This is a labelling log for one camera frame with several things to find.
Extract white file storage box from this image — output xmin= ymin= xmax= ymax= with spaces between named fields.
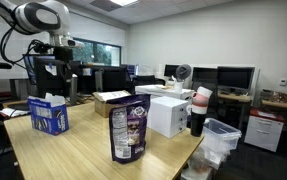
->
xmin=134 ymin=83 xmax=196 ymax=102

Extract large black computer monitor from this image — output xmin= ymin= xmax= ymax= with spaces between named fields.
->
xmin=216 ymin=65 xmax=256 ymax=92

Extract brown cardboard box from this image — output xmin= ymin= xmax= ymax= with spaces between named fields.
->
xmin=92 ymin=89 xmax=132 ymax=119

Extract ceiling light panel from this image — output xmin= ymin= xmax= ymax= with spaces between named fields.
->
xmin=109 ymin=0 xmax=141 ymax=7

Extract white cube drawer box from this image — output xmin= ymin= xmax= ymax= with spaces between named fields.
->
xmin=146 ymin=95 xmax=191 ymax=139

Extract white paper sheets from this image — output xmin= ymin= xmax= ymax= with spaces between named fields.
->
xmin=0 ymin=107 xmax=31 ymax=118

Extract wooden office desk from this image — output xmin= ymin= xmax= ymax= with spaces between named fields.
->
xmin=260 ymin=98 xmax=287 ymax=112
xmin=216 ymin=92 xmax=253 ymax=131

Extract clear bin with contents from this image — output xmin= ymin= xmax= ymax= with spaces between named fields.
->
xmin=180 ymin=145 xmax=229 ymax=180

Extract window with green view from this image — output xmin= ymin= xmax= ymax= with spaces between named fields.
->
xmin=71 ymin=36 xmax=122 ymax=67

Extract purple mini eggs bag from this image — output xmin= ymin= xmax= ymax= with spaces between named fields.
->
xmin=106 ymin=93 xmax=152 ymax=165

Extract white cup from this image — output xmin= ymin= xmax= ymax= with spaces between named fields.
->
xmin=171 ymin=74 xmax=185 ymax=94

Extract small black computer monitor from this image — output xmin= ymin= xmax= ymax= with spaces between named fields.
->
xmin=163 ymin=63 xmax=181 ymax=79

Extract blue screen monitor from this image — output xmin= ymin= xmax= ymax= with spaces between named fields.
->
xmin=22 ymin=53 xmax=56 ymax=86

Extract blue cookie box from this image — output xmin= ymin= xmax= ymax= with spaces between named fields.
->
xmin=27 ymin=92 xmax=71 ymax=137

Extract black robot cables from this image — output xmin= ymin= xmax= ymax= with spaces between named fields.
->
xmin=0 ymin=26 xmax=56 ymax=68

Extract white paper note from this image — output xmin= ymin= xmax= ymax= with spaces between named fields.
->
xmin=44 ymin=63 xmax=58 ymax=77

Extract grey desk fan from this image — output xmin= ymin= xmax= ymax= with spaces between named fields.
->
xmin=175 ymin=63 xmax=193 ymax=82

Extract pink white black tumbler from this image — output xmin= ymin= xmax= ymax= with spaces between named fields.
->
xmin=189 ymin=85 xmax=215 ymax=138

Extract white cabinet with red top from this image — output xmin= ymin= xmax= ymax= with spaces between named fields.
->
xmin=243 ymin=108 xmax=286 ymax=153

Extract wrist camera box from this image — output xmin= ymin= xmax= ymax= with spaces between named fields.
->
xmin=60 ymin=37 xmax=86 ymax=50

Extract black office chair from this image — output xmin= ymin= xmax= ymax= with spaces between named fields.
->
xmin=131 ymin=74 xmax=166 ymax=88

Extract grey ceiling vent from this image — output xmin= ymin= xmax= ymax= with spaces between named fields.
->
xmin=89 ymin=0 xmax=118 ymax=13

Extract clear plastic storage bin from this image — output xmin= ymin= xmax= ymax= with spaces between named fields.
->
xmin=201 ymin=117 xmax=243 ymax=155

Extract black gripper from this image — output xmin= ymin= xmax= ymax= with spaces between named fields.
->
xmin=52 ymin=45 xmax=74 ymax=81

